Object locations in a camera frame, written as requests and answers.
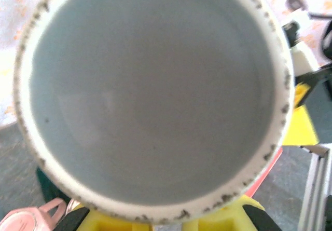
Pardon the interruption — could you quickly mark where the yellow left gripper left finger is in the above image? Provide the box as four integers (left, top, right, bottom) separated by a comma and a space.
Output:
56, 205, 154, 231

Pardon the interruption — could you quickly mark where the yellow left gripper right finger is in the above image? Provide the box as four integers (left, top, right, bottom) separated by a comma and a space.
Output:
181, 194, 283, 231

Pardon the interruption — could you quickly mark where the pale pink mug lavender interior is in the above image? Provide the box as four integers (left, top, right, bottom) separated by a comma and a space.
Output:
12, 0, 295, 225

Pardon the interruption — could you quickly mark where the pink plastic tray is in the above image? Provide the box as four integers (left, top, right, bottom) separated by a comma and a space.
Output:
248, 147, 284, 198

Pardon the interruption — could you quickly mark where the aluminium side rail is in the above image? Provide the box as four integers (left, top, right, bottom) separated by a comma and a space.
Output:
297, 143, 332, 231

